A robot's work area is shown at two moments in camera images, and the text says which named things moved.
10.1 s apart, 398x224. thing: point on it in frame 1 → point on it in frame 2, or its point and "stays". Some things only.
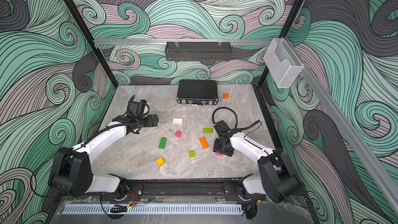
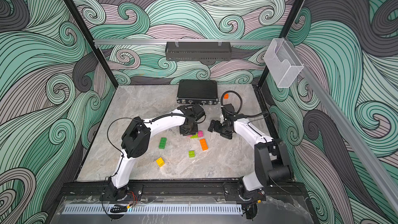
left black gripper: x=150 y=123 → x=184 y=133
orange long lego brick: x=203 y=143 stays
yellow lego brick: x=160 y=162 stays
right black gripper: x=216 y=147 → x=216 y=128
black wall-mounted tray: x=198 y=51 stays
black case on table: x=197 y=92 stays
